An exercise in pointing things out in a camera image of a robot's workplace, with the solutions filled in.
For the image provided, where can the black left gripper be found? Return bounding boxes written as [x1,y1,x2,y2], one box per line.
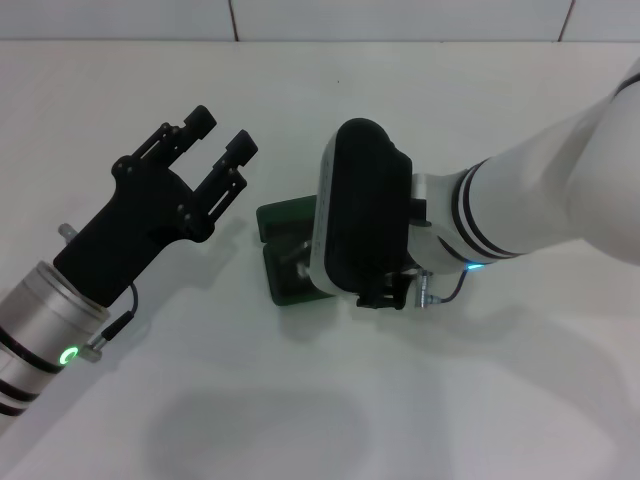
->
[51,104,260,308]

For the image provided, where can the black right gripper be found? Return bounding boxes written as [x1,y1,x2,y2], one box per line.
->
[355,268,417,311]

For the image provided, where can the clear white glasses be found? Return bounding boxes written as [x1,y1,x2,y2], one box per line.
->
[279,238,317,281]

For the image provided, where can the green glasses case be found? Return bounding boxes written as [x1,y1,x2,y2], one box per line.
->
[255,194,342,308]

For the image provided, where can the dark right arm cable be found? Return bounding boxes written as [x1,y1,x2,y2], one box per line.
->
[412,266,474,308]

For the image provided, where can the silver black right wrist camera box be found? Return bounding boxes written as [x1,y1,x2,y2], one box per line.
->
[308,116,417,297]

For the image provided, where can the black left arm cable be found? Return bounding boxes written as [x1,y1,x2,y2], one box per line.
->
[81,281,142,364]

